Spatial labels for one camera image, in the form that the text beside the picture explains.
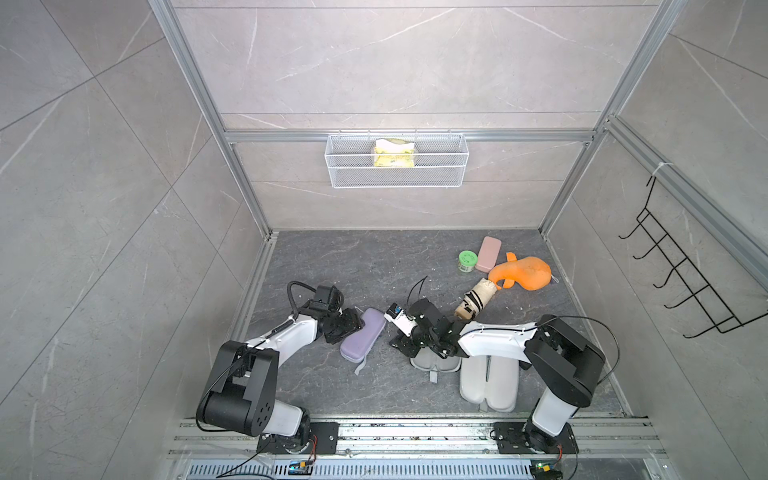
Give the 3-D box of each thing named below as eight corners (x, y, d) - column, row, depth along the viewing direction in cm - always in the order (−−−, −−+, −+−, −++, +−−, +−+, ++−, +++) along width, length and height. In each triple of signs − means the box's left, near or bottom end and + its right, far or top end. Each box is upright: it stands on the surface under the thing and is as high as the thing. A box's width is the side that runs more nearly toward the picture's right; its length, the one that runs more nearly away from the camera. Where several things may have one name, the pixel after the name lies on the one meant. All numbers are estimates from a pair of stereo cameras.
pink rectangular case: (474, 269, 110) (477, 263, 108) (482, 240, 120) (484, 234, 117) (494, 274, 109) (497, 268, 106) (500, 245, 118) (503, 238, 115)
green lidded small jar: (458, 272, 109) (460, 265, 105) (456, 258, 113) (458, 250, 110) (476, 272, 109) (479, 265, 105) (473, 258, 113) (475, 250, 109)
